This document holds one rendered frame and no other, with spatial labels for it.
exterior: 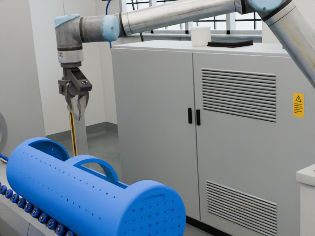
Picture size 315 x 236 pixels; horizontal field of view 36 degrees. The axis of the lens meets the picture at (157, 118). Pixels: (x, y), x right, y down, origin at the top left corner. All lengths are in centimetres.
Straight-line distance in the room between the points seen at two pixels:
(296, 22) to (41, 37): 512
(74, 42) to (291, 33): 74
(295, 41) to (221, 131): 185
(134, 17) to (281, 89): 144
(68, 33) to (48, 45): 484
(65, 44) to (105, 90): 527
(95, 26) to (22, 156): 70
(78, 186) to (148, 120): 242
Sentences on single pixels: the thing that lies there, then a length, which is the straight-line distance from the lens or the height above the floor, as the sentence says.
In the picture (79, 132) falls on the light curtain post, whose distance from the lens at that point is 252.
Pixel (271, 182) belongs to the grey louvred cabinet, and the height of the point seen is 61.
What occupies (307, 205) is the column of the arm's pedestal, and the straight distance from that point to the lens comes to 203.
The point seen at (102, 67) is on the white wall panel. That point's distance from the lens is 694.
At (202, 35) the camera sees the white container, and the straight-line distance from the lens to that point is 372.
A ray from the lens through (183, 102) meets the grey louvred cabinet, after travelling 367.
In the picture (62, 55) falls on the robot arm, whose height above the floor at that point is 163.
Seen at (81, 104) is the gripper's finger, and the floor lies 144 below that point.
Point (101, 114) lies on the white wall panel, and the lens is 703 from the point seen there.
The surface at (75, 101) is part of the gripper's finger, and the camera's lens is 175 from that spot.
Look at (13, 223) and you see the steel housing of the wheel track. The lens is 232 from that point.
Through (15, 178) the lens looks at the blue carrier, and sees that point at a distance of 212.
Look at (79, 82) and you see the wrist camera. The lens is 169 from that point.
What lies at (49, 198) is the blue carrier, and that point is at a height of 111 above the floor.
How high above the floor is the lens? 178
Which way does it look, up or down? 13 degrees down
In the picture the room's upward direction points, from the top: 4 degrees counter-clockwise
